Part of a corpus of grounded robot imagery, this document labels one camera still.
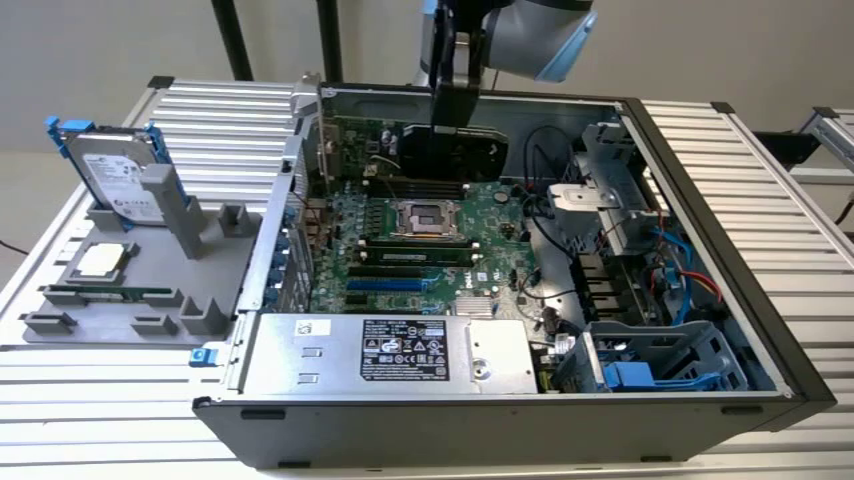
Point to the green RAM stick, white label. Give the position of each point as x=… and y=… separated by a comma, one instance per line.
x=133, y=292

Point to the blue expansion slot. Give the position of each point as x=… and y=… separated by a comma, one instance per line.
x=387, y=286

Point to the small silver heatsink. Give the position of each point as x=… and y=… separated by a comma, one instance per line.
x=475, y=306

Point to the green graphics card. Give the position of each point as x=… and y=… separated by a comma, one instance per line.
x=360, y=145

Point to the hard disk in blue carrier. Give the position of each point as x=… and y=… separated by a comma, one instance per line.
x=109, y=172

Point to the black table bracket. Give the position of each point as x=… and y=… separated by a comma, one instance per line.
x=794, y=147

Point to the silver power supply unit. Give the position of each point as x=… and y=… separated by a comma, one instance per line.
x=320, y=370

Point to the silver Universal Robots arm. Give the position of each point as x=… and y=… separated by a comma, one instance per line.
x=527, y=40

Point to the blue drive carrier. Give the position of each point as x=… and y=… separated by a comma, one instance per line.
x=627, y=375

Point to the black stand pole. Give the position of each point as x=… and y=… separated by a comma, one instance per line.
x=329, y=40
x=233, y=40

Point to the CPU socket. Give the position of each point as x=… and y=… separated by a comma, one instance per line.
x=423, y=217

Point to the green motherboard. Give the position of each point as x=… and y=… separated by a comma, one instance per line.
x=493, y=235

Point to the grey parts rack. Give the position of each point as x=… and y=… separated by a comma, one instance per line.
x=156, y=272

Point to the aluminium frame table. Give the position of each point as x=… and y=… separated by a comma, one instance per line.
x=827, y=125

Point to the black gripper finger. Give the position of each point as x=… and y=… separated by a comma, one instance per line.
x=453, y=107

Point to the round coin battery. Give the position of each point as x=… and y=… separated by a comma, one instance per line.
x=501, y=195

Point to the silver CPU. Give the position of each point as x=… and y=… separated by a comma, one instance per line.
x=98, y=261

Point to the metal disk bay bracket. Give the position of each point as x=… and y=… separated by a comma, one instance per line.
x=614, y=165

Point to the blue case latch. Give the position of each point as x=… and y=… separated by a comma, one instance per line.
x=200, y=357

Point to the open grey PC case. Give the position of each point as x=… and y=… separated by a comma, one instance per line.
x=467, y=435

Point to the black expansion slot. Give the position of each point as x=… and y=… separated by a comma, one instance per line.
x=383, y=271

